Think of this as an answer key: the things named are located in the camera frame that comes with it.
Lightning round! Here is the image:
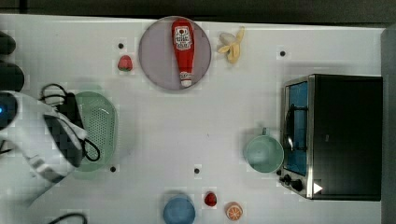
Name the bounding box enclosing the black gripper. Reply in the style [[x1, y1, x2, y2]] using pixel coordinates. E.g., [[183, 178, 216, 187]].
[[57, 92, 84, 128]]

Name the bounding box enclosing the green perforated strainer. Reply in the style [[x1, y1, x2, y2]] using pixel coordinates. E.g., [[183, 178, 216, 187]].
[[76, 91, 118, 172]]

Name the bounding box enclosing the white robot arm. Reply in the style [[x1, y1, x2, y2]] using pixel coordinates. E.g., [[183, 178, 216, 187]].
[[0, 91, 87, 204]]

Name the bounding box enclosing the grey round plate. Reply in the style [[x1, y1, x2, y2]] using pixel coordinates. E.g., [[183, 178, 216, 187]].
[[138, 16, 211, 91]]

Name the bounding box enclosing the red plush ketchup bottle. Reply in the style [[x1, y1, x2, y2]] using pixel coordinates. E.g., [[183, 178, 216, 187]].
[[172, 19, 195, 88]]

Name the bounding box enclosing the blue cup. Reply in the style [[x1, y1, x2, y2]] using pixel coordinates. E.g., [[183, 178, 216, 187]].
[[163, 195, 196, 224]]

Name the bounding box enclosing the dark red toy strawberry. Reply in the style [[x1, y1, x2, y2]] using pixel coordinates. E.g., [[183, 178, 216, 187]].
[[204, 191, 217, 207]]

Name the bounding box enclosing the yellow peeled toy banana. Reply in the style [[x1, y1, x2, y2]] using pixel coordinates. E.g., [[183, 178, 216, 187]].
[[218, 26, 245, 63]]

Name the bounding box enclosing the toy orange slice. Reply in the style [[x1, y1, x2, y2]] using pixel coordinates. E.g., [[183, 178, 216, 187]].
[[225, 202, 243, 221]]

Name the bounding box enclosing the light green mug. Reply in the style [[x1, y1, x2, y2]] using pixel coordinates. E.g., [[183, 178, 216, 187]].
[[244, 128, 284, 173]]

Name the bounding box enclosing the silver black toaster oven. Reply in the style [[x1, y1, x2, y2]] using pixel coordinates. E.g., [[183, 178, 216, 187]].
[[276, 74, 383, 202]]

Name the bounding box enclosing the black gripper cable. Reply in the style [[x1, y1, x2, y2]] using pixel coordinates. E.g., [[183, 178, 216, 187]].
[[39, 83, 102, 162]]

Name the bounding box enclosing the black cable bottom left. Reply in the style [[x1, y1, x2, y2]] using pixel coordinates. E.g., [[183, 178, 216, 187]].
[[46, 212, 89, 224]]

